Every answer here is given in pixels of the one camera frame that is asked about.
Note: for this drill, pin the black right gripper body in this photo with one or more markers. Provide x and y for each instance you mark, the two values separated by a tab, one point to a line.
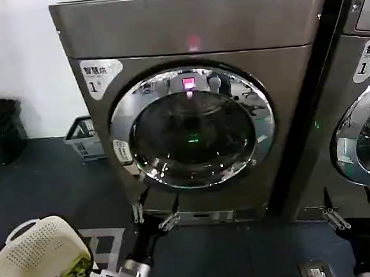
366	243

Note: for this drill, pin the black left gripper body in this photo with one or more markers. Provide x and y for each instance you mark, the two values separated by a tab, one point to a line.
147	234

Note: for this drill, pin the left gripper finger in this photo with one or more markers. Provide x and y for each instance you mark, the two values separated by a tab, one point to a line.
175	206
139	212

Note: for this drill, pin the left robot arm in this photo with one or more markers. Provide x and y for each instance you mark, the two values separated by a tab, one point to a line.
131	274

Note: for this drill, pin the green cloth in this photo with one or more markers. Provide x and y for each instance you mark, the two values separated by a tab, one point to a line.
72	272

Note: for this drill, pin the cream perforated laundry basket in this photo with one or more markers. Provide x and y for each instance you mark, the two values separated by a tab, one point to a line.
33	253

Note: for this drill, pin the white number sticker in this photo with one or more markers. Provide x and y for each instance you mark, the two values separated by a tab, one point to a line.
98	78
369	63

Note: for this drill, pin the grey front-load dryer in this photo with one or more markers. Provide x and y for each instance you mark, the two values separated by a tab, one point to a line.
333	69
195	25

